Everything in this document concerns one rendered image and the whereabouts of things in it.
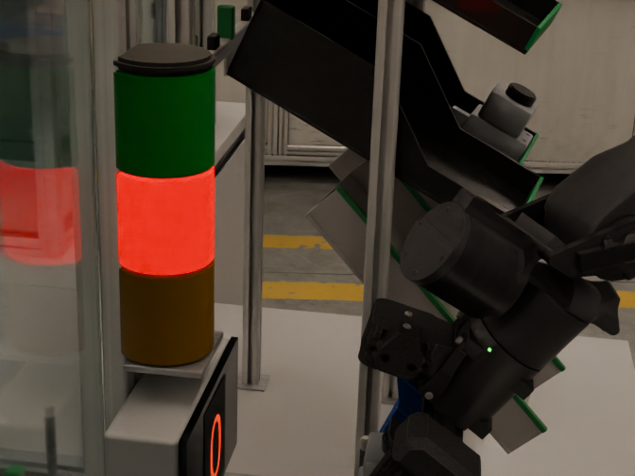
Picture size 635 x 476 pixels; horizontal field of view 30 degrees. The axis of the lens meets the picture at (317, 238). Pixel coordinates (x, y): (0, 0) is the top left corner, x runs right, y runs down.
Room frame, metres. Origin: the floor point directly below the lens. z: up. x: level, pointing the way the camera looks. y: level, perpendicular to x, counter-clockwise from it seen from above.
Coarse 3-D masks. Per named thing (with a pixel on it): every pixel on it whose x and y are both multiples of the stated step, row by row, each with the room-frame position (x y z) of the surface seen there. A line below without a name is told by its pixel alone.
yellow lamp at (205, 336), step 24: (120, 288) 0.55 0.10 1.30; (144, 288) 0.54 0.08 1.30; (168, 288) 0.54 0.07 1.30; (192, 288) 0.54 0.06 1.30; (120, 312) 0.55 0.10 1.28; (144, 312) 0.54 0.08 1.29; (168, 312) 0.54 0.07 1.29; (192, 312) 0.54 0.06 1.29; (144, 336) 0.54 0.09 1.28; (168, 336) 0.54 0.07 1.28; (192, 336) 0.54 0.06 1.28; (144, 360) 0.54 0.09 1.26; (168, 360) 0.54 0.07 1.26; (192, 360) 0.54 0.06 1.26
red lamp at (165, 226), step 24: (120, 192) 0.55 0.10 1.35; (144, 192) 0.54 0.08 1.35; (168, 192) 0.54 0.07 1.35; (192, 192) 0.54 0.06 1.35; (120, 216) 0.55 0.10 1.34; (144, 216) 0.54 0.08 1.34; (168, 216) 0.54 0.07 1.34; (192, 216) 0.54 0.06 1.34; (120, 240) 0.55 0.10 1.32; (144, 240) 0.54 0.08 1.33; (168, 240) 0.54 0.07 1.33; (192, 240) 0.54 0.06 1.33; (144, 264) 0.54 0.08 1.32; (168, 264) 0.54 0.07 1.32; (192, 264) 0.54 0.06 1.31
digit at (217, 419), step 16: (224, 384) 0.58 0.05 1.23; (224, 400) 0.58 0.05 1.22; (208, 416) 0.54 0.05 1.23; (224, 416) 0.58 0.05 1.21; (208, 432) 0.54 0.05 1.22; (224, 432) 0.58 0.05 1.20; (208, 448) 0.54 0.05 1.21; (224, 448) 0.58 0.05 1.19; (208, 464) 0.54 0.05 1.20; (224, 464) 0.58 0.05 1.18
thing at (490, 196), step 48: (288, 0) 1.06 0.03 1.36; (336, 0) 1.10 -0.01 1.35; (240, 48) 1.00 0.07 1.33; (288, 48) 0.98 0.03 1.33; (336, 48) 0.97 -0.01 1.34; (288, 96) 0.98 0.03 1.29; (336, 96) 0.97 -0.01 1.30; (432, 96) 1.08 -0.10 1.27; (432, 144) 1.06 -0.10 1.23; (480, 144) 1.06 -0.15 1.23; (432, 192) 0.94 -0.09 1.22; (480, 192) 1.00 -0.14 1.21; (528, 192) 1.05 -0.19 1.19
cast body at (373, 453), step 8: (376, 432) 0.76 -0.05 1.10; (368, 440) 0.75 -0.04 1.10; (376, 440) 0.74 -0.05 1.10; (384, 440) 0.73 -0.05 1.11; (368, 448) 0.73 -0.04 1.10; (376, 448) 0.73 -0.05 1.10; (384, 448) 0.73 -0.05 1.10; (368, 456) 0.72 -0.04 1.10; (376, 456) 0.72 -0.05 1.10; (368, 464) 0.72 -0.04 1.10; (376, 464) 0.72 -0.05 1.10; (360, 472) 0.75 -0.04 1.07; (368, 472) 0.72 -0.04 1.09
